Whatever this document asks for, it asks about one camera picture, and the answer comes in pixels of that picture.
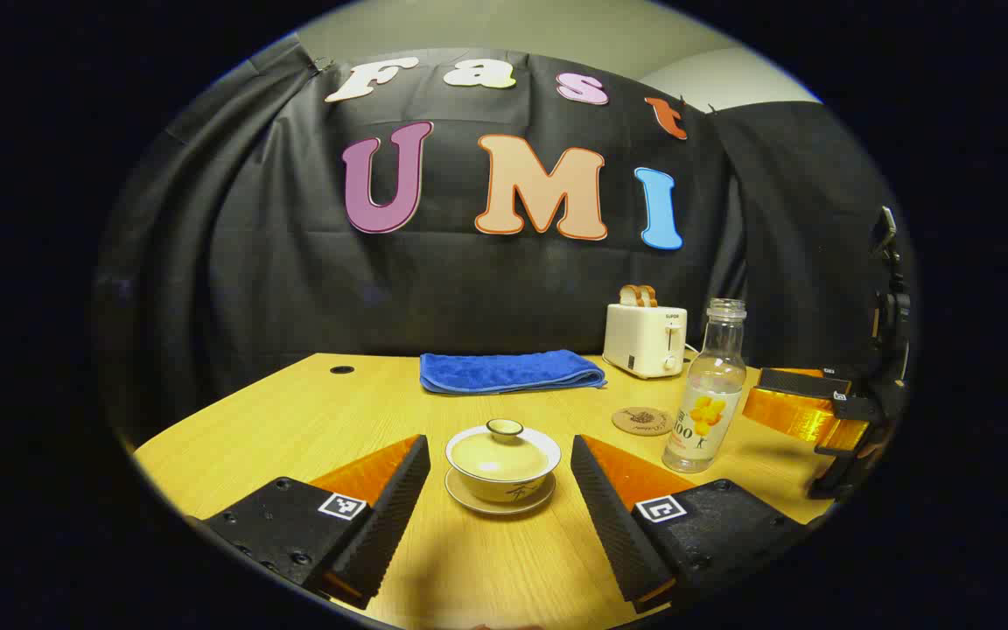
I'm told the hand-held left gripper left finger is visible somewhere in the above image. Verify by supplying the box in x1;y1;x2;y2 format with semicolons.
198;433;431;611

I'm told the black backdrop cloth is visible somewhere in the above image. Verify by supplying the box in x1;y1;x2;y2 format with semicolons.
93;35;907;438

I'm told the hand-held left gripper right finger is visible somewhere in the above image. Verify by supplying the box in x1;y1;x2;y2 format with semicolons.
570;434;816;615

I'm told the clear water bottle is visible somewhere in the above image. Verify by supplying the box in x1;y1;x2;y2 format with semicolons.
662;298;748;474

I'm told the blue towel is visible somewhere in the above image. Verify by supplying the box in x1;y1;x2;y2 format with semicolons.
419;349;607;396

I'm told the white teacup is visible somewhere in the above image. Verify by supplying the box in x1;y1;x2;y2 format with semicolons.
445;425;562;505

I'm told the round cork coaster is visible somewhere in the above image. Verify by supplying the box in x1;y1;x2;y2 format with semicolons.
612;407;676;437

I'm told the white teacup lid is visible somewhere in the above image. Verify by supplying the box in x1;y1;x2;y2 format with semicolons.
453;418;551;482

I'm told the white toaster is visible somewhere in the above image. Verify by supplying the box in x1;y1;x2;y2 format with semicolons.
602;303;689;380

